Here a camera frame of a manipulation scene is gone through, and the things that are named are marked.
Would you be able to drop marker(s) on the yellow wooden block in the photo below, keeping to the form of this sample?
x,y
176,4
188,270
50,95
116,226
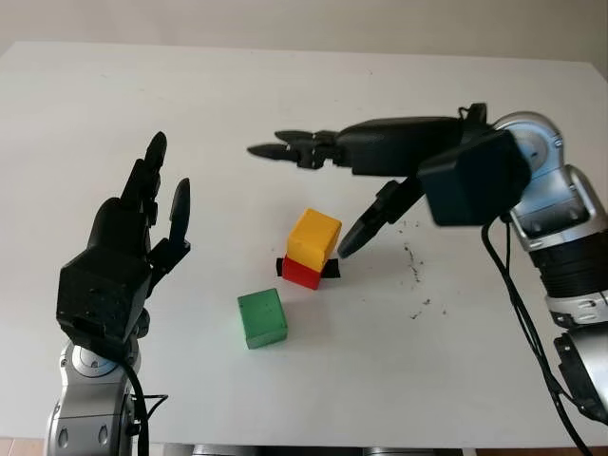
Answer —
x,y
311,237

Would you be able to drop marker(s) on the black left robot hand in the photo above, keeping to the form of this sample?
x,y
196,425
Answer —
x,y
121,228

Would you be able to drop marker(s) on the red wooden block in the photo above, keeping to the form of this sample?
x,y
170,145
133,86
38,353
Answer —
x,y
299,275

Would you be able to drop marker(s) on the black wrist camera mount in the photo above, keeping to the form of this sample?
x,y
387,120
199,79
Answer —
x,y
475,185
100,294

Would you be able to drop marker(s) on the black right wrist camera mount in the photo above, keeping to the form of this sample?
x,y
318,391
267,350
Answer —
x,y
475,185

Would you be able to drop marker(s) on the green wooden block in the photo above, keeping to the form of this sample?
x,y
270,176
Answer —
x,y
261,318

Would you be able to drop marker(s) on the black tape strip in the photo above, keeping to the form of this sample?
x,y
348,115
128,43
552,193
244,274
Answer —
x,y
331,270

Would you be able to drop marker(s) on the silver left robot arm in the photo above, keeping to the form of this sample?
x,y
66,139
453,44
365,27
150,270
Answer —
x,y
90,408

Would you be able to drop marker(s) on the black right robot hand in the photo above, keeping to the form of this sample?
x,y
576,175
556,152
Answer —
x,y
404,145

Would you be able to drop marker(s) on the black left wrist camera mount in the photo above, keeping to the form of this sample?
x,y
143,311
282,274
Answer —
x,y
100,294

